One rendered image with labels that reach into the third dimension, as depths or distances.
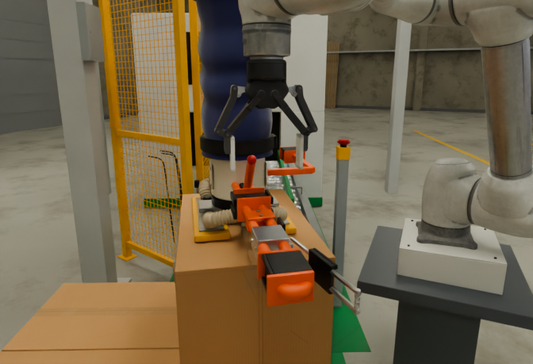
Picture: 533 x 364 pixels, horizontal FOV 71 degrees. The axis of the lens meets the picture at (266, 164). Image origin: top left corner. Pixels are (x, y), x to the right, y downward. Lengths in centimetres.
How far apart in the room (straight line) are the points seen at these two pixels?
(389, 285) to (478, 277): 27
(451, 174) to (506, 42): 45
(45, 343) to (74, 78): 141
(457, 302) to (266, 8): 98
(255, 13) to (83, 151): 186
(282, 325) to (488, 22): 88
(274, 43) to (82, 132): 184
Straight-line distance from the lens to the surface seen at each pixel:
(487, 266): 134
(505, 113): 113
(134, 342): 142
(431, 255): 132
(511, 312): 131
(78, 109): 239
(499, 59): 108
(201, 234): 106
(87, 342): 147
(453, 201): 133
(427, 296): 129
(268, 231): 75
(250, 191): 97
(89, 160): 242
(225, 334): 104
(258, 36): 69
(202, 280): 95
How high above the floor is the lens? 139
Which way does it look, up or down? 13 degrees down
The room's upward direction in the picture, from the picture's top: straight up
